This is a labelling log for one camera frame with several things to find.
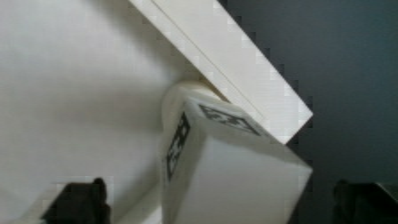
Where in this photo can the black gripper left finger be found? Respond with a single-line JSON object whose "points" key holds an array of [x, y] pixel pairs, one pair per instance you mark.
{"points": [[78, 206]]}

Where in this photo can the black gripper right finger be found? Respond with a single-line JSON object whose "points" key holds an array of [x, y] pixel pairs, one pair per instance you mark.
{"points": [[364, 203]]}

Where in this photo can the white table leg with tag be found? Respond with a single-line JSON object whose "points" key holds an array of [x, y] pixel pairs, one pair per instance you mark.
{"points": [[233, 175]]}

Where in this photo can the white square tabletop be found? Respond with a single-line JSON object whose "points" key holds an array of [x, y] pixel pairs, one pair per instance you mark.
{"points": [[89, 65]]}

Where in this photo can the white U-shaped obstacle fence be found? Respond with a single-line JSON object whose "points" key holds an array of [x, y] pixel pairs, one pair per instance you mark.
{"points": [[204, 34]]}

